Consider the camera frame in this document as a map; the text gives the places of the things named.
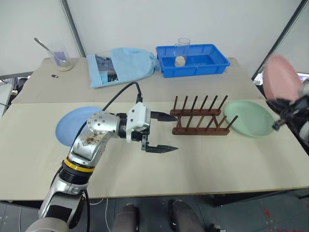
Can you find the brown wooden dish rack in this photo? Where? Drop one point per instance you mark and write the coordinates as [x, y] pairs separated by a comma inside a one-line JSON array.
[[200, 128]]

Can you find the green plate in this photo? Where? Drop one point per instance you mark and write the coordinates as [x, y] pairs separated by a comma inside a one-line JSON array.
[[248, 118]]

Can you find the printed picture card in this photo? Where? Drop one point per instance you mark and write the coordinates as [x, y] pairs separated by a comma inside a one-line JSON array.
[[106, 68]]

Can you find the clear plastic measuring cup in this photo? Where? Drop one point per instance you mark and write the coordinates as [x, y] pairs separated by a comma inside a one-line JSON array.
[[182, 50]]

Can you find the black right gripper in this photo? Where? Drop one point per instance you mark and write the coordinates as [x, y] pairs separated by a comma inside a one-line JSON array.
[[295, 112]]

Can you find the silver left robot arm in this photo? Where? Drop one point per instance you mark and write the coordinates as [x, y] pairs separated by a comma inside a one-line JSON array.
[[99, 125]]

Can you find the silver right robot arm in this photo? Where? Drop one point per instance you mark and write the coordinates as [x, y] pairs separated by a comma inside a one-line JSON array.
[[304, 135]]

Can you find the dark rounded shape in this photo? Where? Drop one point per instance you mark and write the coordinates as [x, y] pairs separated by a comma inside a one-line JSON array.
[[126, 218], [184, 217]]

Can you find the pink plate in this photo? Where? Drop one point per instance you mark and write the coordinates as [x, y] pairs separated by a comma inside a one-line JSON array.
[[280, 75]]

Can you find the small black clip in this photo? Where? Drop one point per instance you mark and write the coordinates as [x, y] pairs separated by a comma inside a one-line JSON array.
[[54, 76]]

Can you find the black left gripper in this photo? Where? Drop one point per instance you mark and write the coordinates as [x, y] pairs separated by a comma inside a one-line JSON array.
[[141, 134]]

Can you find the glass beaker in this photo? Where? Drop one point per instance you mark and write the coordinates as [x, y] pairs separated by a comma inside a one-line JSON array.
[[60, 59]]

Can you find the metal spoon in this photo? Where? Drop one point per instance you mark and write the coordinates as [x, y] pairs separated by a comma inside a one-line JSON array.
[[46, 47]]

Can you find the black frame pole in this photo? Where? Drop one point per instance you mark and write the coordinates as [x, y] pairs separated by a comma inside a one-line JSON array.
[[73, 26], [280, 41]]

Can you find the blue plastic bin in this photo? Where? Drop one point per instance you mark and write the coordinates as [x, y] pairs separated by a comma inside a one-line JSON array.
[[200, 68]]

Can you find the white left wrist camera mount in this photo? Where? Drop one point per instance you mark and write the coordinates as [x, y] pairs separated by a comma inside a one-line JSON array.
[[138, 116]]

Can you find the beige lump in cup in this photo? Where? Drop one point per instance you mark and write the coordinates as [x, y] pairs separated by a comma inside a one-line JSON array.
[[180, 61]]

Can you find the blue plate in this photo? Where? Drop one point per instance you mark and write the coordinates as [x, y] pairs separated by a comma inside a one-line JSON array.
[[72, 125]]

